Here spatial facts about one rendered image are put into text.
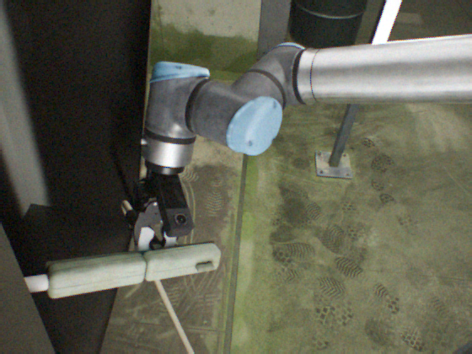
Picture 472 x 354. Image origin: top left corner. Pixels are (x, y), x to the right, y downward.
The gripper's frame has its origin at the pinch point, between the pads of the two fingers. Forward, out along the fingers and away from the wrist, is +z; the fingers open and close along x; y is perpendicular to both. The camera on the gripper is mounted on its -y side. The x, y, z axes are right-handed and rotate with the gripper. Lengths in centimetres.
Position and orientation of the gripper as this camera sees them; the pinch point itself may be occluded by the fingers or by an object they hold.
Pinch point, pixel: (153, 259)
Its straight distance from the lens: 74.0
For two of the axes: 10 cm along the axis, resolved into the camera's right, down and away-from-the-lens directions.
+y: -5.1, -4.2, 7.5
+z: -2.2, 9.1, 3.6
